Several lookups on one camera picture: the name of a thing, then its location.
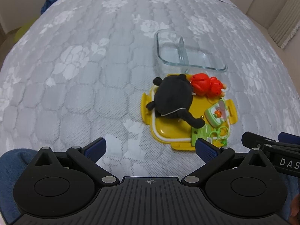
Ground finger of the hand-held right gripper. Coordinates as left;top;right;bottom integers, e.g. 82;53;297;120
242;132;278;149
278;132;300;144

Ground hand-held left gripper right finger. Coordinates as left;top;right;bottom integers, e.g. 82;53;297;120
184;138;270;185

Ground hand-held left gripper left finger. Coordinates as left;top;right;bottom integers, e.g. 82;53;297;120
35;138;120;185

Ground green toy keychain with tag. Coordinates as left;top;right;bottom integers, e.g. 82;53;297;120
191;98;230;147

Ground yellow container lid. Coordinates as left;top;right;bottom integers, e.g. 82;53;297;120
141;74;238;151

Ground black plush toy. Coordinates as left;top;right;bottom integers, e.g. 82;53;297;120
146;74;205;129

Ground red toy figure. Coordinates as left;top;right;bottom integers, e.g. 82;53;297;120
189;73;228;98

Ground clear glass divided container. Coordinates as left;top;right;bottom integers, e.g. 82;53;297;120
155;29;228;73

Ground person's right leg in jeans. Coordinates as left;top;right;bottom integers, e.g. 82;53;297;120
280;175;300;217

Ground person's leg in jeans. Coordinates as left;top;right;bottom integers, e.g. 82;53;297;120
280;175;300;217
0;149;39;225

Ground grey floral mattress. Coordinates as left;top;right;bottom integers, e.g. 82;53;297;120
0;0;300;193

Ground person's left leg in jeans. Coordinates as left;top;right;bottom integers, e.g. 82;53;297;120
0;149;39;225

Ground beige curtain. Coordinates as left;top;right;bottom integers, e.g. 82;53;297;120
244;0;300;50

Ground yellow-green object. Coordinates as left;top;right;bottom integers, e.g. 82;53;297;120
14;25;31;43

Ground blue cloth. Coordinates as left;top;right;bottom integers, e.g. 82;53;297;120
41;0;64;15

